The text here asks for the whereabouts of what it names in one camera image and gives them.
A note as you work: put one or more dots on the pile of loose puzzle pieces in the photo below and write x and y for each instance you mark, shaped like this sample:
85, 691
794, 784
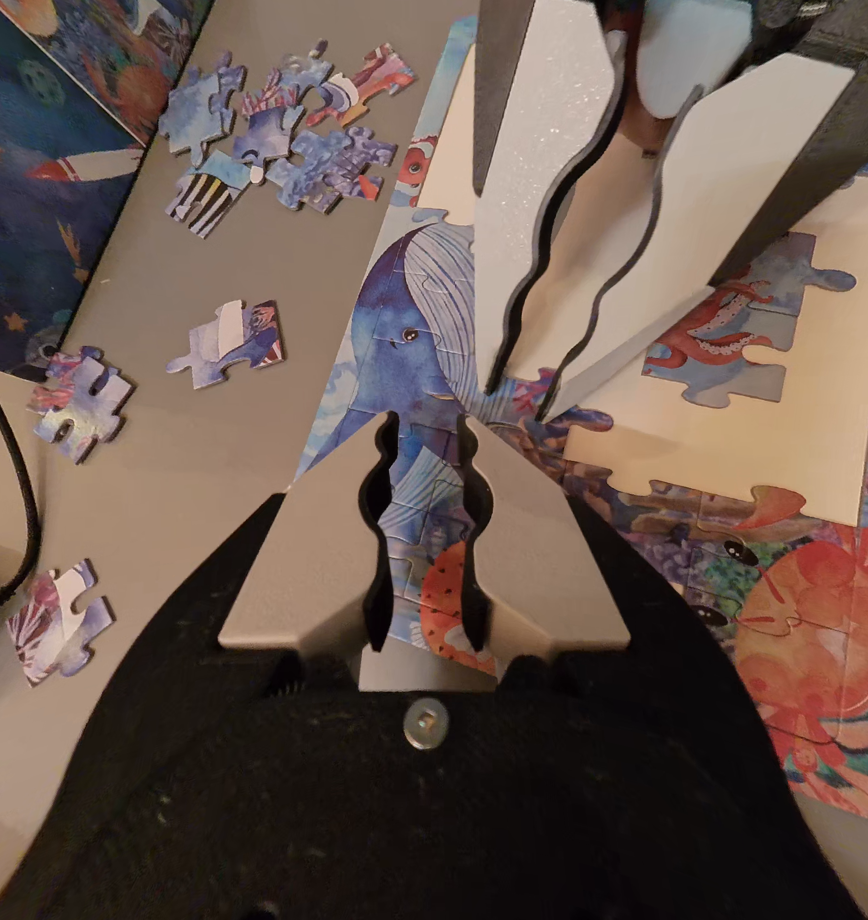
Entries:
326, 158

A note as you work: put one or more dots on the pink coral puzzle piece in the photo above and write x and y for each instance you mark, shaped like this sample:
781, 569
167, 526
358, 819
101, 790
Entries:
45, 394

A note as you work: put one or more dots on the illustrated puzzle box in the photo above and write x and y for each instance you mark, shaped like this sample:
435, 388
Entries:
31, 215

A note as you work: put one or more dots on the ocean jigsaw puzzle board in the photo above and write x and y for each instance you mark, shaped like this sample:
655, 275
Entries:
405, 316

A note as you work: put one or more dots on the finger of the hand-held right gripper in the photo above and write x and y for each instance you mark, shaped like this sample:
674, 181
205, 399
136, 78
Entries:
750, 158
541, 108

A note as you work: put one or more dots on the purple fan coral puzzle piece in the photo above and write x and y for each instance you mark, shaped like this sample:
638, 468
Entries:
60, 625

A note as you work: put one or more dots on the white patch blue puzzle piece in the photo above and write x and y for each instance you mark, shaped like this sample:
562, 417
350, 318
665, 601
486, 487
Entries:
229, 345

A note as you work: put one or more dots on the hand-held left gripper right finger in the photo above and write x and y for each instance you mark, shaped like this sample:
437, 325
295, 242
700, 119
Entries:
541, 568

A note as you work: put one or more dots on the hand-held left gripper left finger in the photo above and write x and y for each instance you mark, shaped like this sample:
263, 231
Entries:
304, 568

